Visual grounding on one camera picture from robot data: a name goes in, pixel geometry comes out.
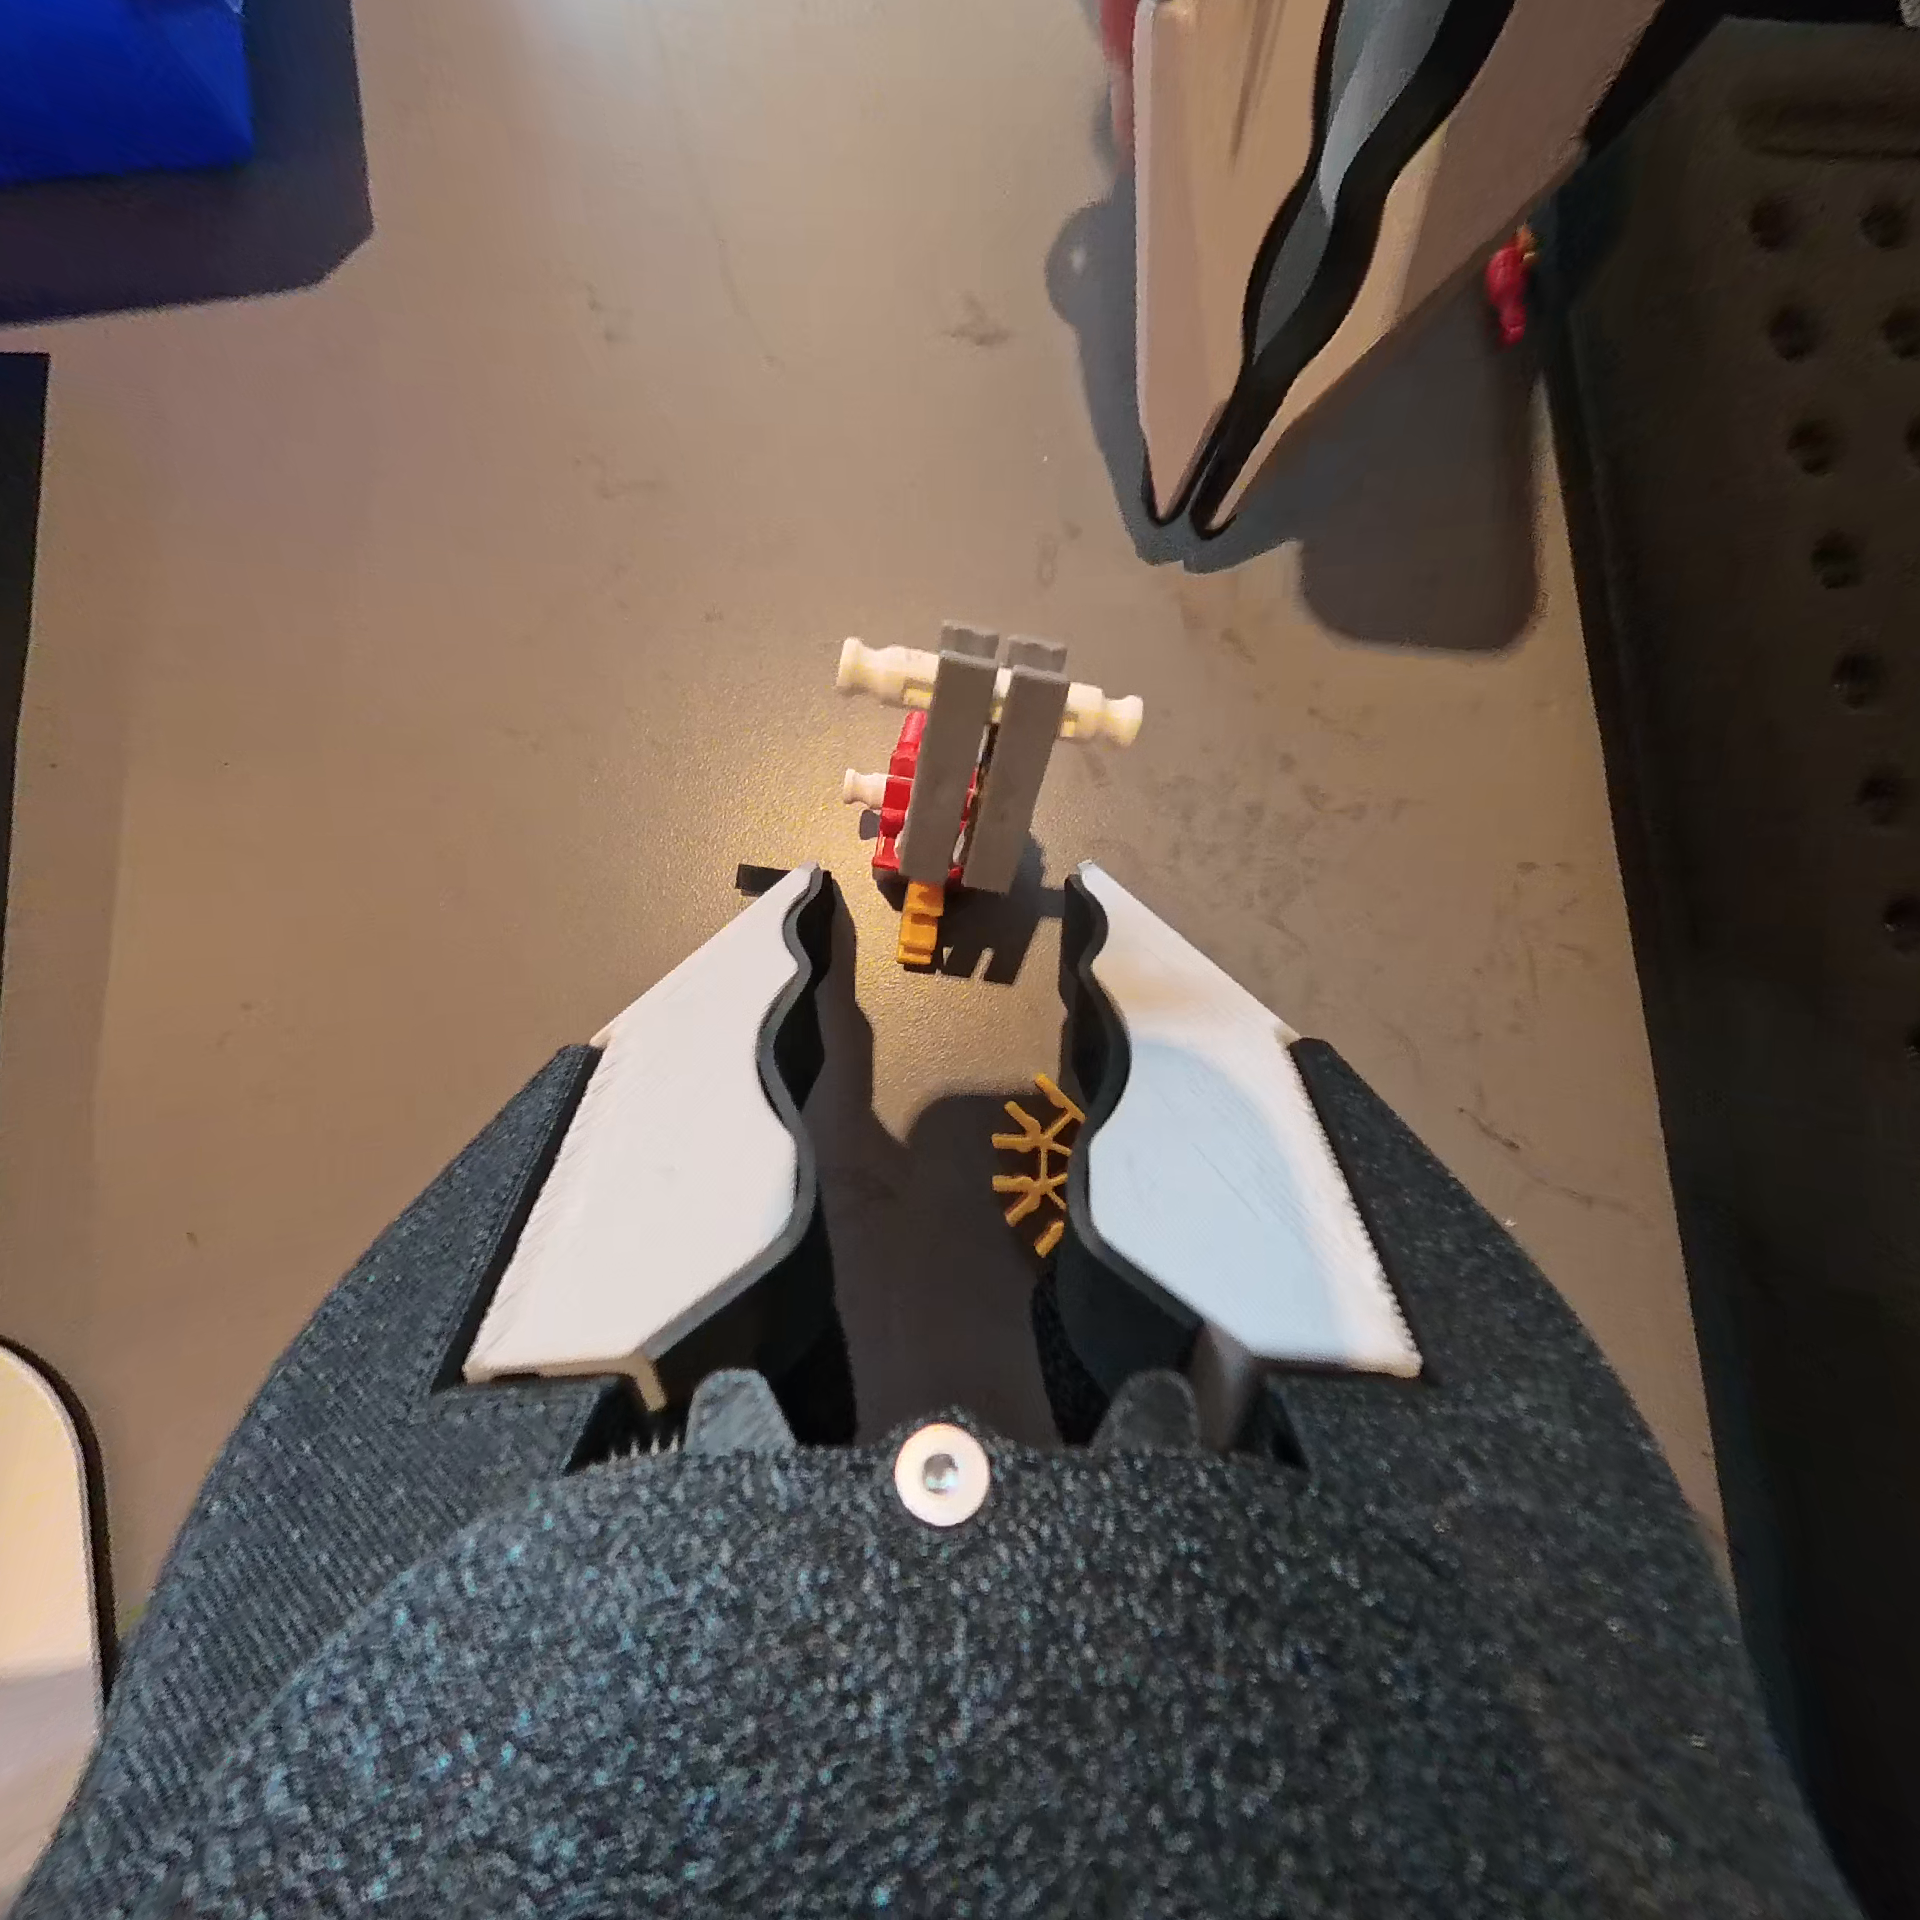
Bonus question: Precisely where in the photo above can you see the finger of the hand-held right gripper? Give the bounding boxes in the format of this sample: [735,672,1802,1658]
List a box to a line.
[1131,0,1345,524]
[1183,0,1647,540]

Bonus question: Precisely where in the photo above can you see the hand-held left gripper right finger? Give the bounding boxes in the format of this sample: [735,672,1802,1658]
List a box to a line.
[1060,860,1419,1454]

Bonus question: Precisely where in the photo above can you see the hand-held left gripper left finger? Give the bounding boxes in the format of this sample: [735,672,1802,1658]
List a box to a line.
[456,860,841,1415]

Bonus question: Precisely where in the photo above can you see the small toy building assembly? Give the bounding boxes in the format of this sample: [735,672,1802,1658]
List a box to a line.
[841,612,1146,968]

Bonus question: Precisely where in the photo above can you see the blue plastic bin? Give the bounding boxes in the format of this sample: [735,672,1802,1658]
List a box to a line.
[0,0,252,186]

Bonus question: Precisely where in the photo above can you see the yellow fan connector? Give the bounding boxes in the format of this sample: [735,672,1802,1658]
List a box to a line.
[989,1070,1082,1256]

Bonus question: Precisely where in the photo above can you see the black perforated pad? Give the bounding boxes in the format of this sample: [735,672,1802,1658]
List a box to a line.
[1542,0,1920,1920]

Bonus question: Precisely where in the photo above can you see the white rounded board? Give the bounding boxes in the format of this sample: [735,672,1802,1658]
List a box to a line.
[0,1336,110,1880]

